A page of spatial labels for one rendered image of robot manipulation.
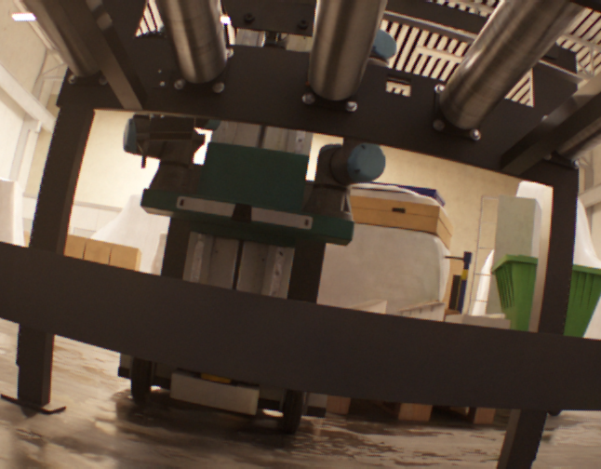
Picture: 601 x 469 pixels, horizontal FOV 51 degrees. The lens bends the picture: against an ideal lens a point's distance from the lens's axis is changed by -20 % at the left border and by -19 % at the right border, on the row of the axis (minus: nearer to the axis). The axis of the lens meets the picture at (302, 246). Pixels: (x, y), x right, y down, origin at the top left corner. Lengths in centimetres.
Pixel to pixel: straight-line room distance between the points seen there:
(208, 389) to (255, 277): 51
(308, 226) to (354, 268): 262
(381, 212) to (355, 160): 278
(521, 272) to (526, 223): 136
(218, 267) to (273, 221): 32
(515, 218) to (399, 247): 97
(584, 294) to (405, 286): 147
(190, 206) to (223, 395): 58
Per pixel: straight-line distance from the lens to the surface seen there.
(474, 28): 181
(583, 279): 400
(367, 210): 500
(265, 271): 246
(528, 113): 178
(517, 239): 522
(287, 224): 228
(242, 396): 217
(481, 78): 133
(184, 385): 218
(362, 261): 488
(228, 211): 228
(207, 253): 248
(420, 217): 492
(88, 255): 976
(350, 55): 132
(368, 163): 222
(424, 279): 484
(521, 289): 392
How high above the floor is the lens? 31
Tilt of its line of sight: 7 degrees up
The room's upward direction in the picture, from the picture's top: 9 degrees clockwise
